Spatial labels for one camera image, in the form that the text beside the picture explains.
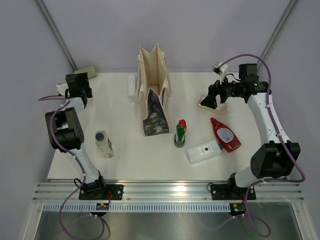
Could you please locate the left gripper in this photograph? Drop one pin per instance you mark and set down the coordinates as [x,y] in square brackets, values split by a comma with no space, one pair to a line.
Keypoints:
[84,81]

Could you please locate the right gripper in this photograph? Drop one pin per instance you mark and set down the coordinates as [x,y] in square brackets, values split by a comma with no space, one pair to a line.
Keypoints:
[210,101]

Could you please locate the green bottle red cap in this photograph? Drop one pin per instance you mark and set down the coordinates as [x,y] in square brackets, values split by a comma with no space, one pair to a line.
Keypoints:
[179,138]

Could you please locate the clear square bottle black cap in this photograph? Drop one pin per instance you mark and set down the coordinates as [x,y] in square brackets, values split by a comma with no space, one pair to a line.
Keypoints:
[104,144]

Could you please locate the pale green bottle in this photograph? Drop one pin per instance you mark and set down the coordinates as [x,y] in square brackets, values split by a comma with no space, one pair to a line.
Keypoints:
[90,70]

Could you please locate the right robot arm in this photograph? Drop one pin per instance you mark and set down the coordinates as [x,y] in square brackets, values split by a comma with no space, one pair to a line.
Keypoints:
[277,155]

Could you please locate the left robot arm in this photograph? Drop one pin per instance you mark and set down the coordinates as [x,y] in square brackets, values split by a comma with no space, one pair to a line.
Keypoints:
[66,134]

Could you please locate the white bottle behind bag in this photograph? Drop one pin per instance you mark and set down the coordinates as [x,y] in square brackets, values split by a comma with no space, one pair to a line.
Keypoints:
[131,88]

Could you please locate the beige canvas tote bag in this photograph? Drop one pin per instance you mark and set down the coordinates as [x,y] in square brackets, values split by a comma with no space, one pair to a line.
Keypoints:
[153,90]

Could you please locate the red bottle white label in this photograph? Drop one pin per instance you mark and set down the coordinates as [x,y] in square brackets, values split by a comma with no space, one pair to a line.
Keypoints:
[225,136]

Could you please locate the white rectangular bottle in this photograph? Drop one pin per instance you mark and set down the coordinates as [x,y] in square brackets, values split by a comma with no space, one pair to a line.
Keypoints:
[203,152]

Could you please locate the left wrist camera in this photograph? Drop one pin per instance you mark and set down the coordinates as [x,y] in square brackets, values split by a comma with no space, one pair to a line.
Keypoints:
[61,88]

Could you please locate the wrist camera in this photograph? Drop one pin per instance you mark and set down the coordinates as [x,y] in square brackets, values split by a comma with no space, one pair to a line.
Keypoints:
[221,69]
[61,88]

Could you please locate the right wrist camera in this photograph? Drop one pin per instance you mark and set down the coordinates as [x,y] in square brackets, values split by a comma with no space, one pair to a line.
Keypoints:
[221,69]

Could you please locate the left frame post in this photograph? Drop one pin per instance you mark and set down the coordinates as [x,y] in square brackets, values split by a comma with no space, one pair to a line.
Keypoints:
[56,33]

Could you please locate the frame post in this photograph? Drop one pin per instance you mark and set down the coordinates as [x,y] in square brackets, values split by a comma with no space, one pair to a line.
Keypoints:
[56,33]
[289,9]

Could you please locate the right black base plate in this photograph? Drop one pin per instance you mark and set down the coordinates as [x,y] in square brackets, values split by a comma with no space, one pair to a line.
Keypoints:
[221,192]

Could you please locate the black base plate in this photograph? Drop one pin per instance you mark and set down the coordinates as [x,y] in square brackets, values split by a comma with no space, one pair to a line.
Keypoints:
[221,192]
[113,192]

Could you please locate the aluminium mounting rail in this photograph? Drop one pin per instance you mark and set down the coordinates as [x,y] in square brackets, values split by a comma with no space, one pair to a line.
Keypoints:
[56,190]

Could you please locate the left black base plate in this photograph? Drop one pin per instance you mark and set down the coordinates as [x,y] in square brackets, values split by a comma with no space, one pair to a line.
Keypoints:
[113,192]

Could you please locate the white slotted cable duct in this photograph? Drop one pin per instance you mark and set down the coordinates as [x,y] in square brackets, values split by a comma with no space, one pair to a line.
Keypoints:
[153,207]

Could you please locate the right frame post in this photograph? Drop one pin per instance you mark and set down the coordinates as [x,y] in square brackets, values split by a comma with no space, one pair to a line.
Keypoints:
[289,9]

